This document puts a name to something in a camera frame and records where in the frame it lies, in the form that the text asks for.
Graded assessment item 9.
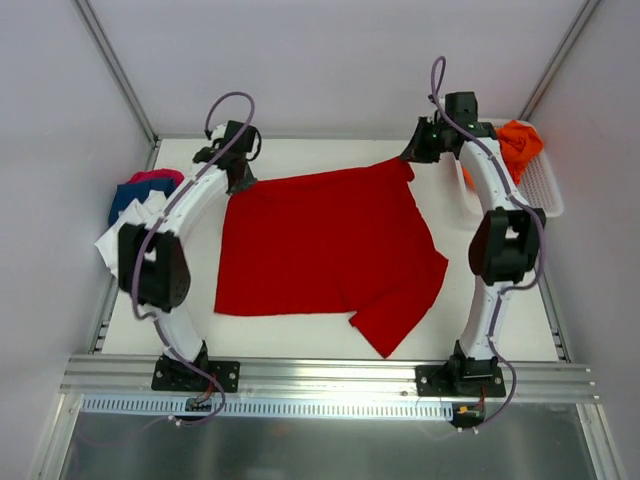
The pink folded t shirt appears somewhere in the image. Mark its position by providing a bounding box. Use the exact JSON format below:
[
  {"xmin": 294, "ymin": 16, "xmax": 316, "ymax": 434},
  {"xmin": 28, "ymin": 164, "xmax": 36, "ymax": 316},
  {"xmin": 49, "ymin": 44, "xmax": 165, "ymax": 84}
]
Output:
[{"xmin": 127, "ymin": 168, "xmax": 185, "ymax": 186}]

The white slotted cable duct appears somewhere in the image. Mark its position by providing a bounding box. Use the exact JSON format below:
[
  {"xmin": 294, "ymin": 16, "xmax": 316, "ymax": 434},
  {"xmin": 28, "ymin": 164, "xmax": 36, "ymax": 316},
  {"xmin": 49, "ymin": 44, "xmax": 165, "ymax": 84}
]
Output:
[{"xmin": 81, "ymin": 395, "xmax": 454, "ymax": 421}]

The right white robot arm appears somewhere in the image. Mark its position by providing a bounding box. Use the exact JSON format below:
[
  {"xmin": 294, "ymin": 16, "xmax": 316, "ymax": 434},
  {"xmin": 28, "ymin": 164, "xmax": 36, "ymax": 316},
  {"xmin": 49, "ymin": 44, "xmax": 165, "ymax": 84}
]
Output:
[{"xmin": 400, "ymin": 92, "xmax": 546, "ymax": 361}]

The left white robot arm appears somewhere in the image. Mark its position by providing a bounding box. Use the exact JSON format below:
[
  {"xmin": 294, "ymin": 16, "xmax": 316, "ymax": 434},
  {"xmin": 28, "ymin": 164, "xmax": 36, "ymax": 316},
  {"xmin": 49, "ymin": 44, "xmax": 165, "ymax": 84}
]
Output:
[{"xmin": 118, "ymin": 121, "xmax": 262, "ymax": 390}]

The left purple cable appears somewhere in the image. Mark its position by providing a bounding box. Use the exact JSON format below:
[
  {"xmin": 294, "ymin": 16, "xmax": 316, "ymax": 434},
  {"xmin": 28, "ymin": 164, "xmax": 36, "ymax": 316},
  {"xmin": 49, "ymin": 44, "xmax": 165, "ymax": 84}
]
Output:
[{"xmin": 130, "ymin": 91, "xmax": 257, "ymax": 426}]

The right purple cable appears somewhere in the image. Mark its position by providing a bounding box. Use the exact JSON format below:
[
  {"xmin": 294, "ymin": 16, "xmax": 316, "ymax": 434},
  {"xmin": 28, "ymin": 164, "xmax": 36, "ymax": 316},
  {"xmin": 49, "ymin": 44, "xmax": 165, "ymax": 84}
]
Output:
[{"xmin": 429, "ymin": 55, "xmax": 547, "ymax": 429}]

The white plastic basket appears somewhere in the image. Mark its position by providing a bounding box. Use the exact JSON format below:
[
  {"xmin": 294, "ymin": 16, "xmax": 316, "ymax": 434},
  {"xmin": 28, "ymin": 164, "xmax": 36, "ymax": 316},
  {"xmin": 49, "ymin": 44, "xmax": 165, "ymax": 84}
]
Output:
[{"xmin": 452, "ymin": 117, "xmax": 565, "ymax": 230}]

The orange t shirt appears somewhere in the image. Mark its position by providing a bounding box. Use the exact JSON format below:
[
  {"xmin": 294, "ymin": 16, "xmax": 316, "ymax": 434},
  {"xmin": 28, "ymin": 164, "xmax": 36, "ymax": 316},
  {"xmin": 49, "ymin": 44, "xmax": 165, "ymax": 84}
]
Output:
[{"xmin": 462, "ymin": 119, "xmax": 545, "ymax": 191}]

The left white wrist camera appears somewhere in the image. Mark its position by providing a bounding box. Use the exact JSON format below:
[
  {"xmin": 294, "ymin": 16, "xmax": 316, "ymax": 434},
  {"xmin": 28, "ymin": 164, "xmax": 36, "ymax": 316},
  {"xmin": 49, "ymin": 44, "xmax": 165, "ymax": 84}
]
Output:
[{"xmin": 205, "ymin": 123, "xmax": 227, "ymax": 141}]

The red t shirt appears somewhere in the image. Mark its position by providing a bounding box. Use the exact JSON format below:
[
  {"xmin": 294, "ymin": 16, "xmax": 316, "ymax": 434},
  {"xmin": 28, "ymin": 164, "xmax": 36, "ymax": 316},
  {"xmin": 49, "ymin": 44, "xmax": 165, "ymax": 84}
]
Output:
[{"xmin": 214, "ymin": 158, "xmax": 448, "ymax": 357}]

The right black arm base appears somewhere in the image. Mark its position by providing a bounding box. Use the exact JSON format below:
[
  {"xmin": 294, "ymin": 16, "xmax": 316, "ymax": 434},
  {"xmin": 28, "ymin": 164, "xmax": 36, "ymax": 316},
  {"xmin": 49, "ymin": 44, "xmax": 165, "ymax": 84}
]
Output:
[{"xmin": 414, "ymin": 343, "xmax": 506, "ymax": 398}]

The white folded t shirt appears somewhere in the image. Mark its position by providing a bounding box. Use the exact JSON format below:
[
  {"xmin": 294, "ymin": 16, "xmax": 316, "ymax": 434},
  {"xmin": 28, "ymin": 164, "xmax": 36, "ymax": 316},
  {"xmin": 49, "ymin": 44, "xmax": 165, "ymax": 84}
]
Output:
[{"xmin": 94, "ymin": 197, "xmax": 171, "ymax": 276}]

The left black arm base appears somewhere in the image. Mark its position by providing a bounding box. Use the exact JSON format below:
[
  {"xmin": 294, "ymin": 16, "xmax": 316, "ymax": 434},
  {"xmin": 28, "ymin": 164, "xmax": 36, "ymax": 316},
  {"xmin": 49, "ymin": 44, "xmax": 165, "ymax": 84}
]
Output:
[{"xmin": 151, "ymin": 343, "xmax": 241, "ymax": 393}]

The blue folded t shirt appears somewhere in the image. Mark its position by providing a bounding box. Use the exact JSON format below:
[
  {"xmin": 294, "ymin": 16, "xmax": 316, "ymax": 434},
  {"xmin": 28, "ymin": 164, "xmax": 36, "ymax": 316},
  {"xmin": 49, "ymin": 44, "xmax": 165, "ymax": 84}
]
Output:
[{"xmin": 108, "ymin": 178, "xmax": 179, "ymax": 226}]

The aluminium mounting rail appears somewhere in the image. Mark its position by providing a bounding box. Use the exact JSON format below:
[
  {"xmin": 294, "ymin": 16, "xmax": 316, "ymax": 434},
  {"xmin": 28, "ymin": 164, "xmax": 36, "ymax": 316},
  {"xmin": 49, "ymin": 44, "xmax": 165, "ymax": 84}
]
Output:
[{"xmin": 60, "ymin": 355, "xmax": 602, "ymax": 404}]

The purple cable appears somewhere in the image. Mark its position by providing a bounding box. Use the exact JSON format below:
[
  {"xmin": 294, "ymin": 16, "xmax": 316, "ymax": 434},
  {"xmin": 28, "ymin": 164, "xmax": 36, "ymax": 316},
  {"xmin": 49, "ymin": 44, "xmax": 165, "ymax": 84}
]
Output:
[
  {"xmin": 130, "ymin": 91, "xmax": 257, "ymax": 426},
  {"xmin": 429, "ymin": 55, "xmax": 547, "ymax": 429}
]

